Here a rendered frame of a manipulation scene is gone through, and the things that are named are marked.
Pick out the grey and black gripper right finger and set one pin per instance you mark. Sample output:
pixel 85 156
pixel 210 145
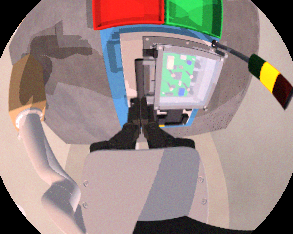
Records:
pixel 157 137

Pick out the green bin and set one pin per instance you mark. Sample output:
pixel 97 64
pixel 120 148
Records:
pixel 205 15

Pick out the red bin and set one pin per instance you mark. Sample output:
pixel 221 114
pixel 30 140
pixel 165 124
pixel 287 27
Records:
pixel 108 12

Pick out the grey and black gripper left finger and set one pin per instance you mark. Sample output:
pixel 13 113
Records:
pixel 129 134

